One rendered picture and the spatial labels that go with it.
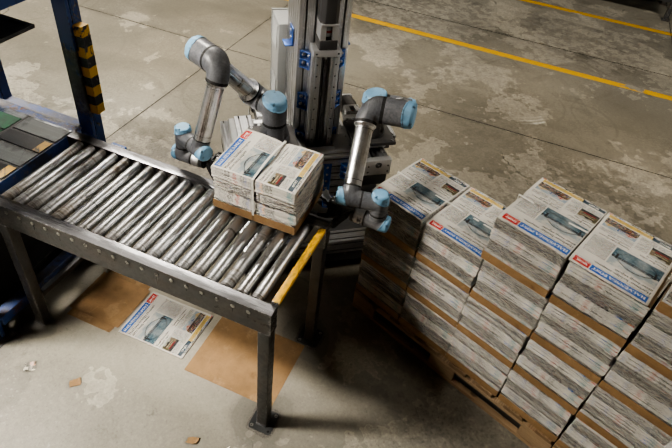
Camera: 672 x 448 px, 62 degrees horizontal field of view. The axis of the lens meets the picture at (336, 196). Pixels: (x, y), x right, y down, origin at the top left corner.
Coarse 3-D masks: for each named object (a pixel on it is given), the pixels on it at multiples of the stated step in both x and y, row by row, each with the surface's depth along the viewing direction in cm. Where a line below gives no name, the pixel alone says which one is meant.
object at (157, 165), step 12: (72, 132) 268; (84, 144) 265; (96, 144) 263; (108, 144) 264; (120, 156) 259; (132, 156) 259; (144, 156) 260; (144, 168) 258; (156, 168) 254; (168, 168) 255; (180, 180) 253; (192, 180) 250; (204, 180) 251; (204, 192) 251; (312, 216) 240; (312, 228) 238; (324, 228) 235; (324, 240) 239
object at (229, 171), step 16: (240, 144) 234; (256, 144) 235; (272, 144) 237; (224, 160) 226; (240, 160) 227; (256, 160) 228; (224, 176) 224; (240, 176) 221; (224, 192) 231; (240, 192) 226; (240, 208) 232
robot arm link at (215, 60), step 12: (216, 48) 230; (204, 60) 229; (216, 60) 228; (228, 60) 232; (216, 72) 228; (228, 72) 231; (216, 84) 230; (204, 96) 235; (216, 96) 234; (204, 108) 236; (216, 108) 237; (204, 120) 238; (204, 132) 240; (192, 144) 244; (204, 144) 243; (204, 156) 244
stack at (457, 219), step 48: (432, 192) 256; (480, 192) 259; (384, 240) 263; (432, 240) 242; (480, 240) 234; (384, 288) 281; (432, 288) 254; (480, 288) 234; (528, 288) 217; (432, 336) 270; (480, 336) 247; (576, 336) 210; (528, 384) 239; (576, 384) 220; (528, 432) 251
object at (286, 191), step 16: (288, 160) 230; (304, 160) 230; (320, 160) 232; (272, 176) 221; (288, 176) 222; (304, 176) 223; (320, 176) 237; (272, 192) 219; (288, 192) 215; (304, 192) 224; (272, 208) 225; (288, 208) 221; (304, 208) 230; (288, 224) 227
